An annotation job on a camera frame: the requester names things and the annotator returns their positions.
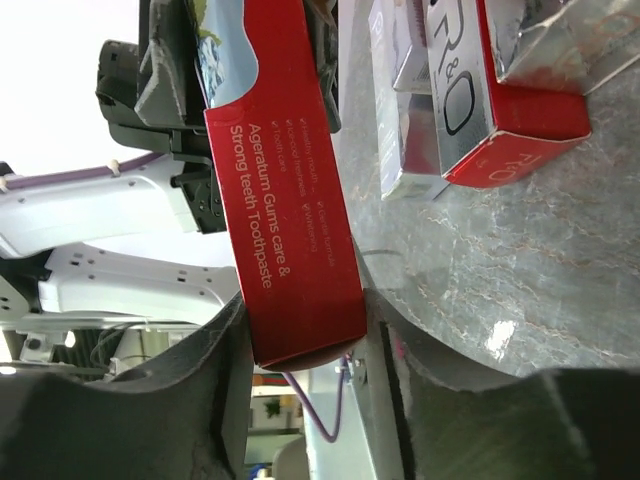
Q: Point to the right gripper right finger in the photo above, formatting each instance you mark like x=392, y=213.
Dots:
x=437, y=414

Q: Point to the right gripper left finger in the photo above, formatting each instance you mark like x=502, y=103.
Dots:
x=180, y=415

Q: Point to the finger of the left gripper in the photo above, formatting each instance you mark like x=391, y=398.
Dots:
x=322, y=26

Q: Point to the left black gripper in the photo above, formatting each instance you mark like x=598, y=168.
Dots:
x=151, y=97

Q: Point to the red silver R&O box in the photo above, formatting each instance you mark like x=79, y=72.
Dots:
x=490, y=134
x=281, y=191
x=567, y=46

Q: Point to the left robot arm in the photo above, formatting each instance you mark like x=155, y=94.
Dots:
x=79, y=241

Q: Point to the silver toothpaste box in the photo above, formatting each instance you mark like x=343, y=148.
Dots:
x=410, y=67
x=407, y=145

